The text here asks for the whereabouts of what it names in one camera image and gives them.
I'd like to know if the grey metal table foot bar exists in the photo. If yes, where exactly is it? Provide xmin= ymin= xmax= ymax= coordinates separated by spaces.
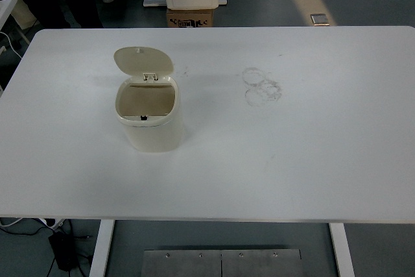
xmin=143 ymin=0 xmax=228 ymax=8

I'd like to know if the small cream lidded trash bin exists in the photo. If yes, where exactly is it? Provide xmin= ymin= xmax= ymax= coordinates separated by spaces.
xmin=113 ymin=45 xmax=184 ymax=153

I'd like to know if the white cable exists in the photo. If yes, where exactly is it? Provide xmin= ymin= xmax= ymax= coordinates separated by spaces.
xmin=0 ymin=217 xmax=22 ymax=228

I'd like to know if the black power adapter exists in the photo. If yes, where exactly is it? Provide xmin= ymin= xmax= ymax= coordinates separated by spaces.
xmin=47 ymin=231 xmax=78 ymax=272

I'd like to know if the white side table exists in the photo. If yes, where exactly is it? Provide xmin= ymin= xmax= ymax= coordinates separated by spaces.
xmin=0 ymin=0 xmax=18 ymax=30

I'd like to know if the cardboard box with black print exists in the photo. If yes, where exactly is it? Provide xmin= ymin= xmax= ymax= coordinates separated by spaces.
xmin=166 ymin=7 xmax=215 ymax=28

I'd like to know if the thin black cable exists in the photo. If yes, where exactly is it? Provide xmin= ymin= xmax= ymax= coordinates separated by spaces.
xmin=0 ymin=219 xmax=98 ymax=277

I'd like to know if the metal floor outlet plate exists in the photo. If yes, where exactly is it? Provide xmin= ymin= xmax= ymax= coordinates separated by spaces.
xmin=309 ymin=13 xmax=331 ymax=27

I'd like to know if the grey metal plate with screws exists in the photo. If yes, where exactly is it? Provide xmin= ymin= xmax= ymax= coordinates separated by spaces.
xmin=141 ymin=248 xmax=302 ymax=277

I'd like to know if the white table leg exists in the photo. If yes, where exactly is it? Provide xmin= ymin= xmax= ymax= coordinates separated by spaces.
xmin=328 ymin=223 xmax=356 ymax=277
xmin=88 ymin=219 xmax=116 ymax=277

